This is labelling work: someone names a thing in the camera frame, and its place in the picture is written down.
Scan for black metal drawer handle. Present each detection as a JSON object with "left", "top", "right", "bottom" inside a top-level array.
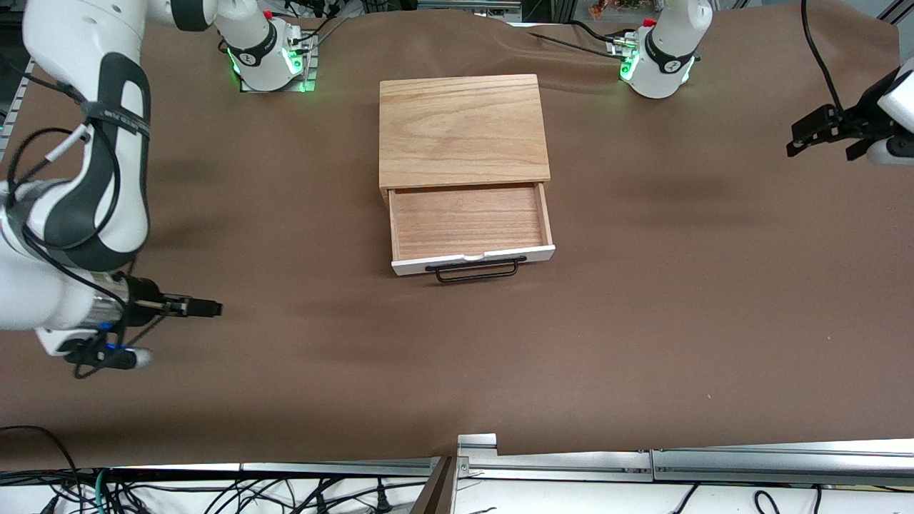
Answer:
[{"left": 426, "top": 257, "right": 528, "bottom": 284}]

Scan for white-fronted wooden drawer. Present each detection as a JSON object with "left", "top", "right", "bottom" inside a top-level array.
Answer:
[{"left": 388, "top": 182, "right": 556, "bottom": 277}]

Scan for wooden drawer cabinet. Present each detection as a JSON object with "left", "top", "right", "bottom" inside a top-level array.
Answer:
[{"left": 378, "top": 74, "right": 552, "bottom": 209}]

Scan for orange artificial flowers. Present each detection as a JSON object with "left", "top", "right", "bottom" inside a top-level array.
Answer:
[{"left": 588, "top": 0, "right": 648, "bottom": 19}]

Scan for brown table cloth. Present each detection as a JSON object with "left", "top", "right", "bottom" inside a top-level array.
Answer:
[{"left": 0, "top": 9, "right": 914, "bottom": 472}]

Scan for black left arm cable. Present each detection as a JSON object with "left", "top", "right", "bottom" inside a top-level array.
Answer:
[{"left": 801, "top": 0, "right": 848, "bottom": 116}]

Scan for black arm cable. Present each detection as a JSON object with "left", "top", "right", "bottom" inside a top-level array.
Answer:
[
  {"left": 4, "top": 127, "right": 124, "bottom": 288},
  {"left": 801, "top": 0, "right": 848, "bottom": 116}
]

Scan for black looped cable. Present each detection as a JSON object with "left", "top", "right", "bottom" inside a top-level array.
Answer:
[{"left": 0, "top": 425, "right": 81, "bottom": 495}]

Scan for thin aluminium rail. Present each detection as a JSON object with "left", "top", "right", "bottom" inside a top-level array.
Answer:
[{"left": 100, "top": 459, "right": 445, "bottom": 478}]

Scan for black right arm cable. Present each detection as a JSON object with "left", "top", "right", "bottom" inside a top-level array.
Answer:
[{"left": 4, "top": 127, "right": 124, "bottom": 288}]

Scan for green cable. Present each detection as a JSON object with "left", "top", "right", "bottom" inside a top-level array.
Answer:
[{"left": 90, "top": 468, "right": 111, "bottom": 514}]

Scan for aluminium table edge frame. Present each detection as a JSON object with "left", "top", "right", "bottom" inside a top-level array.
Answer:
[{"left": 0, "top": 57, "right": 38, "bottom": 162}]

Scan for black cable on cloth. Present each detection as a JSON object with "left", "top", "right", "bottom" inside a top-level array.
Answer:
[{"left": 528, "top": 20, "right": 623, "bottom": 58}]

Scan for brown wooden post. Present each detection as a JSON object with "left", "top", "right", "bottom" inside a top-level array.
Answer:
[{"left": 408, "top": 457, "right": 456, "bottom": 514}]

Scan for black base power cable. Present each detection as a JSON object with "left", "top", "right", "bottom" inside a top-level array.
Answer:
[{"left": 286, "top": 0, "right": 351, "bottom": 45}]

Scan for wide aluminium rail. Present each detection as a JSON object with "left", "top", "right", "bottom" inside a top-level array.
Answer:
[{"left": 652, "top": 440, "right": 914, "bottom": 488}]

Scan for aluminium rail with bracket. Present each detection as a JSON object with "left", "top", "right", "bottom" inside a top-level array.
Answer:
[{"left": 456, "top": 433, "right": 654, "bottom": 483}]

